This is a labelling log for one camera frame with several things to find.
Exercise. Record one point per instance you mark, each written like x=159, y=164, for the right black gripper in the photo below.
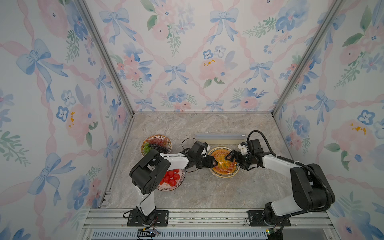
x=237, y=153

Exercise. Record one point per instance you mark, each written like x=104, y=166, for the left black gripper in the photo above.
x=209, y=163

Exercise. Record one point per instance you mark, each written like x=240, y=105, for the yellow plate with food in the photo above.
x=223, y=162

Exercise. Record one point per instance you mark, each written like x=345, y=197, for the cream plastic wrap dispenser box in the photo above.
x=221, y=138

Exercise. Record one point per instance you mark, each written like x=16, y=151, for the plate of red strawberries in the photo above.
x=172, y=180

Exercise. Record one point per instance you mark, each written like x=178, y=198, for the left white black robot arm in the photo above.
x=148, y=173

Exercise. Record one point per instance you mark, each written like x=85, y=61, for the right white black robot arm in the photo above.
x=311, y=192

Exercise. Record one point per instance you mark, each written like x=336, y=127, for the plate of grapes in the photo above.
x=160, y=143

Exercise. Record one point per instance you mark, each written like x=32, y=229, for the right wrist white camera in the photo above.
x=243, y=147

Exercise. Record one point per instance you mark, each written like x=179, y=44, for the wrist white camera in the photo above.
x=243, y=147
x=206, y=149

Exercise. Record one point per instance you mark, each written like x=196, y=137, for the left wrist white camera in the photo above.
x=206, y=149

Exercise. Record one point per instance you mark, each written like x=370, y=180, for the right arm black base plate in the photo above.
x=258, y=218

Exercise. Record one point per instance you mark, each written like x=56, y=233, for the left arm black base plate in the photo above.
x=158, y=218

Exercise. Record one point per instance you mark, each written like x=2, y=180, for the aluminium front rail frame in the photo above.
x=205, y=224

